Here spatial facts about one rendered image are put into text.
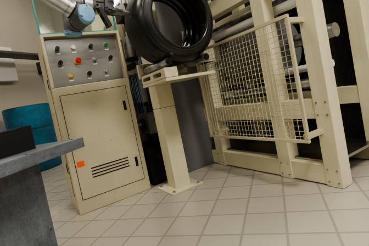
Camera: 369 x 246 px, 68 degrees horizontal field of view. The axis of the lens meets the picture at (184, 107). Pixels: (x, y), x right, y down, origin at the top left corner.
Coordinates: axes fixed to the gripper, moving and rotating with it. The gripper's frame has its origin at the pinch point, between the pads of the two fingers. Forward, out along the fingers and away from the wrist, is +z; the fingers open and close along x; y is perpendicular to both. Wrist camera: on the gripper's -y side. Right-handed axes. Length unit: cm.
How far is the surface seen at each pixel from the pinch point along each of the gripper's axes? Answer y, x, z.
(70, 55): -13, 56, -25
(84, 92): -41, 51, -18
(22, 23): 121, 406, -44
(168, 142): -82, 27, 33
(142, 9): -0.7, -10.4, 5.3
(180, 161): -98, 27, 41
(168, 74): -38.0, -10.5, 18.4
